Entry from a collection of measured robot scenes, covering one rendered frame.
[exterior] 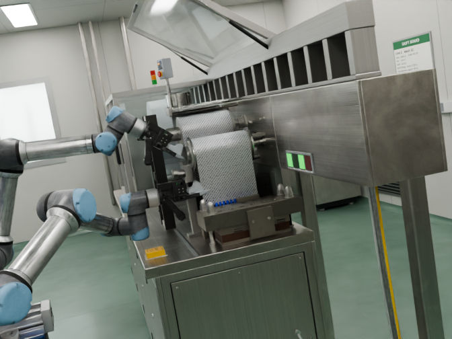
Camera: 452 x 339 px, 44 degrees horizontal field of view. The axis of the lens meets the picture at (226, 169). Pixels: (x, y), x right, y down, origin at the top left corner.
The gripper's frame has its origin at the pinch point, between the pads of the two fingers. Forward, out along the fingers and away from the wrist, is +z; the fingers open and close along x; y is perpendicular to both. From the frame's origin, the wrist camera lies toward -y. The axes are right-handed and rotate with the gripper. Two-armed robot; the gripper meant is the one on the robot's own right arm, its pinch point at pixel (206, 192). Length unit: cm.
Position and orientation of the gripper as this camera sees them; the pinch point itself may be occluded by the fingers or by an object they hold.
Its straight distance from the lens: 228.9
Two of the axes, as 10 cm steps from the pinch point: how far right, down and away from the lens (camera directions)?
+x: -2.4, -0.7, 9.7
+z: 9.6, -1.8, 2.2
